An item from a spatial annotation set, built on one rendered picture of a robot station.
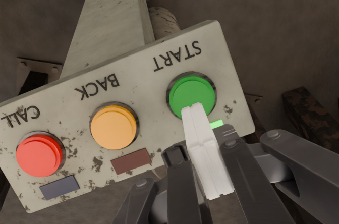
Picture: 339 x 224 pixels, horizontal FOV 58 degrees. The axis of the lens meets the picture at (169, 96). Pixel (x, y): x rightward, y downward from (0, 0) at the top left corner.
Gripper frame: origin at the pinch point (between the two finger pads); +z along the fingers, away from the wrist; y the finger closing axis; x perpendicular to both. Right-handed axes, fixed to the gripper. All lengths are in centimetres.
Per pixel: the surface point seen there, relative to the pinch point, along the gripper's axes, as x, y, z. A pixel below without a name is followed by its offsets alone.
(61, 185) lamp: -3.2, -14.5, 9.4
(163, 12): 9, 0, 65
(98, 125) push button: 1.3, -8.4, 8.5
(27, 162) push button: 0.4, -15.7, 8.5
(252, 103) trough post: -30, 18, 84
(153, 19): 8, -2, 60
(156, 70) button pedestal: 3.7, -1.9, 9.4
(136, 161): -3.6, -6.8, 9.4
